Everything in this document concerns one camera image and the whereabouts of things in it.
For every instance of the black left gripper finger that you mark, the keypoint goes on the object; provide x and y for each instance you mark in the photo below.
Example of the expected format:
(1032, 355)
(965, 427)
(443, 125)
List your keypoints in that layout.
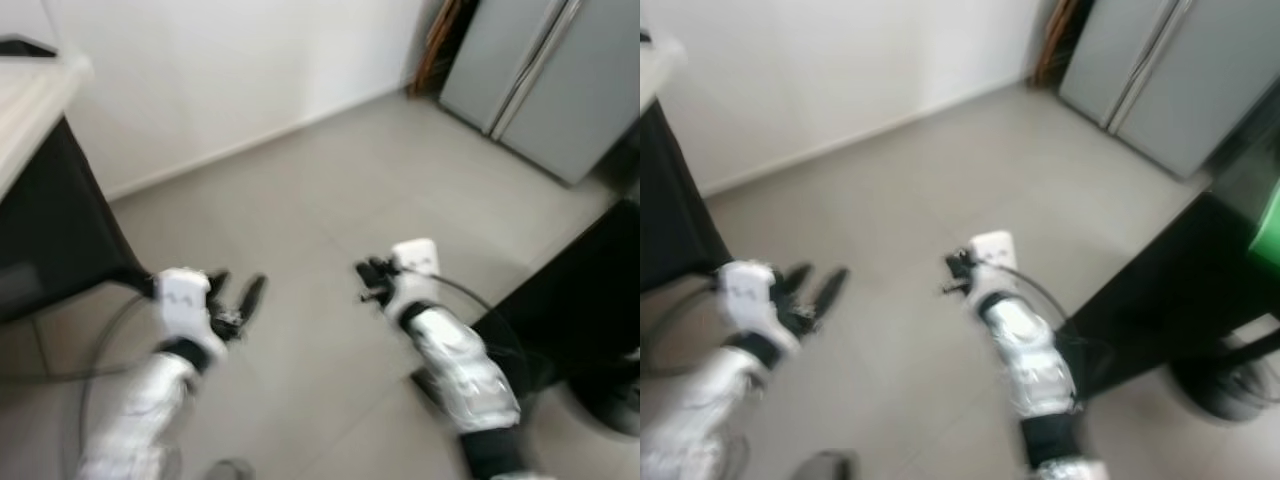
(217, 280)
(796, 274)
(253, 298)
(832, 292)

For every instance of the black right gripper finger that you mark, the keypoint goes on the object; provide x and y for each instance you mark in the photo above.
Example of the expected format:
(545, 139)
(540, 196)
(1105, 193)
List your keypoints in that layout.
(952, 270)
(380, 263)
(364, 280)

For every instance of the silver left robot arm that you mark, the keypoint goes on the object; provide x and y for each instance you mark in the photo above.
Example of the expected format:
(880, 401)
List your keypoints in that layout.
(145, 420)
(700, 420)

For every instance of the black side table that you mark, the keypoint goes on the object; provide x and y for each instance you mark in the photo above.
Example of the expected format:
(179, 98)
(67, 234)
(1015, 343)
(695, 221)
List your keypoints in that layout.
(570, 300)
(1160, 300)

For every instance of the black round fan base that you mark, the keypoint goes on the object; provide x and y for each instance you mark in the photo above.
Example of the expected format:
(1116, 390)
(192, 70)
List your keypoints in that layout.
(1225, 390)
(605, 410)

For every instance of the brown wooden board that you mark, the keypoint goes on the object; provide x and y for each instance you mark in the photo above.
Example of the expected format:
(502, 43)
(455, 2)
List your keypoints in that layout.
(1055, 40)
(435, 50)

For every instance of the grey refrigerator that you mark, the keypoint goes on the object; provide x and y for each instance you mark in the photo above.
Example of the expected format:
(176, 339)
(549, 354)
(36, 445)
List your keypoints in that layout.
(550, 80)
(1180, 70)

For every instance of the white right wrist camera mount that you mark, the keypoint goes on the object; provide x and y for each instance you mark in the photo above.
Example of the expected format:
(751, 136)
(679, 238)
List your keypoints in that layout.
(415, 270)
(992, 262)

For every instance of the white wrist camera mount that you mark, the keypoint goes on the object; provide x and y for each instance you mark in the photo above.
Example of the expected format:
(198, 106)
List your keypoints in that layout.
(992, 262)
(185, 310)
(752, 305)
(415, 270)

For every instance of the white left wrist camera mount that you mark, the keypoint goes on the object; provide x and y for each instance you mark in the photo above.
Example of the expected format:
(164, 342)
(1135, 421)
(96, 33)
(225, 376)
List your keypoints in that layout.
(185, 310)
(752, 305)

